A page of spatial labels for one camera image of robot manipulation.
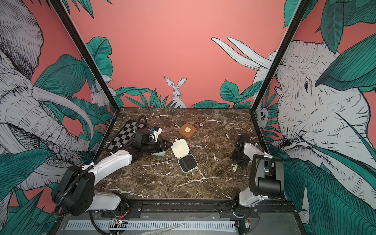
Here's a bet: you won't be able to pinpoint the black aluminium front rail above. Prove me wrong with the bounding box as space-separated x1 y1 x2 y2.
100 199 297 220

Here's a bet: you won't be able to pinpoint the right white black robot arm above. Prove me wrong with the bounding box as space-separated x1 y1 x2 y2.
231 134 285 208

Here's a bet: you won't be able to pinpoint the brown clipper case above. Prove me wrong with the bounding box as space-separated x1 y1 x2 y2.
179 123 196 139

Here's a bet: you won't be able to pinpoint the mint green clipper case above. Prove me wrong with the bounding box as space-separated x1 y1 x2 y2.
155 151 166 157

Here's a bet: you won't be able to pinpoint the cream clipper case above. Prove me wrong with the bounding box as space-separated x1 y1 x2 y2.
171 139 198 174

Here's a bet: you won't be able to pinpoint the right black frame post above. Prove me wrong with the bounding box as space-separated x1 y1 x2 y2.
250 0 311 114

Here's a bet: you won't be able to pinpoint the white perforated strip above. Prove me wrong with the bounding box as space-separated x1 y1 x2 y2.
64 220 237 232

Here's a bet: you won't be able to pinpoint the left black frame post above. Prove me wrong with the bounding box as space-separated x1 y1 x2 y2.
49 0 120 112

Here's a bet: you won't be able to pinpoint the cream tweezers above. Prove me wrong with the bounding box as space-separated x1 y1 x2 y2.
232 164 238 172

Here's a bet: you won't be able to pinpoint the black frame post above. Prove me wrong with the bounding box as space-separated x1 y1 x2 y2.
250 0 311 114
49 0 120 112

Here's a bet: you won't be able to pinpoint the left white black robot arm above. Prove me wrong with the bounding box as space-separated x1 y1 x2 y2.
53 116 172 218

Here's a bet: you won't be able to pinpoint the black white checkerboard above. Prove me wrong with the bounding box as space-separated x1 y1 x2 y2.
106 119 137 152

